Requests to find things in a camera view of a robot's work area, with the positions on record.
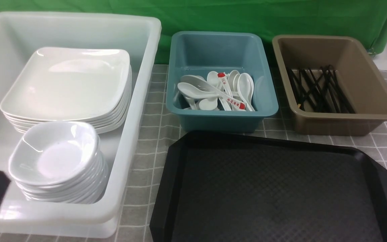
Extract brown plastic bin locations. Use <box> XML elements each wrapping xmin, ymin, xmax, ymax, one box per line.
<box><xmin>272</xmin><ymin>35</ymin><xmax>387</xmax><ymax>136</ymax></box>

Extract grey checked table cloth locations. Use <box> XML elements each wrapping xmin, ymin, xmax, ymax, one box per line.
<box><xmin>0</xmin><ymin>65</ymin><xmax>387</xmax><ymax>242</ymax></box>

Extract green backdrop cloth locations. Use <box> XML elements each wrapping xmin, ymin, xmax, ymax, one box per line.
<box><xmin>0</xmin><ymin>0</ymin><xmax>387</xmax><ymax>64</ymax></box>

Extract stack of white bowls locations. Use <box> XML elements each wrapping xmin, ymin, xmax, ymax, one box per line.
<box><xmin>9</xmin><ymin>121</ymin><xmax>109</xmax><ymax>205</ymax></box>

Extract stack of white plates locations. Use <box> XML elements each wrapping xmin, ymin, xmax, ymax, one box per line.
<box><xmin>0</xmin><ymin>46</ymin><xmax>132</xmax><ymax>134</ymax></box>

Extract teal plastic bin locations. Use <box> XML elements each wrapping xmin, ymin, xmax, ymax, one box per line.
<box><xmin>166</xmin><ymin>32</ymin><xmax>278</xmax><ymax>133</ymax></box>

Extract pile of black chopsticks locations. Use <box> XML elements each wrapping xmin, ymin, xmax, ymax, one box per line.
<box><xmin>286</xmin><ymin>65</ymin><xmax>356</xmax><ymax>114</ymax></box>

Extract white plastic tub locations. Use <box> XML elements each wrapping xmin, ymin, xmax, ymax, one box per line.
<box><xmin>0</xmin><ymin>12</ymin><xmax>161</xmax><ymax>238</ymax></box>

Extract red white labelled spoon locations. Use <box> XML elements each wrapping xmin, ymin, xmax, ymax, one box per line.
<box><xmin>217</xmin><ymin>73</ymin><xmax>246</xmax><ymax>111</ymax></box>

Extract pile of white spoons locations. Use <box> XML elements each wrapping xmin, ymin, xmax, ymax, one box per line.
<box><xmin>177</xmin><ymin>70</ymin><xmax>255</xmax><ymax>111</ymax></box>

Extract black serving tray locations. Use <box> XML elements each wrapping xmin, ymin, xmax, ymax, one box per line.
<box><xmin>149</xmin><ymin>131</ymin><xmax>387</xmax><ymax>242</ymax></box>

